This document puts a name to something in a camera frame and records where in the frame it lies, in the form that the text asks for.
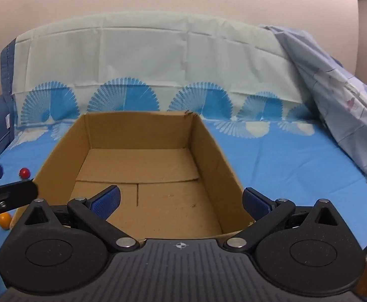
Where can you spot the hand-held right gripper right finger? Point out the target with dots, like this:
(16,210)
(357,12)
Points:
(256,204)

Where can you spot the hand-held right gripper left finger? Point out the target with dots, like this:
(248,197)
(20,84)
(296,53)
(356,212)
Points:
(105,203)

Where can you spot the small red round fruit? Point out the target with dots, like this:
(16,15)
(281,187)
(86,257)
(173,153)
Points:
(24,172)

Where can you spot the brown cardboard box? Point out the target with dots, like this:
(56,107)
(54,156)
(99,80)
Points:
(142,170)

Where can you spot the small orange fruit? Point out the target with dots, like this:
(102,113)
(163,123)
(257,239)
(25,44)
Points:
(5,221)

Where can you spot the blue fan-print sheet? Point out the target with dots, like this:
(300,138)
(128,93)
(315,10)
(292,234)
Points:
(265,163)

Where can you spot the pale blue floral quilt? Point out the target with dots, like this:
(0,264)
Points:
(337,94)

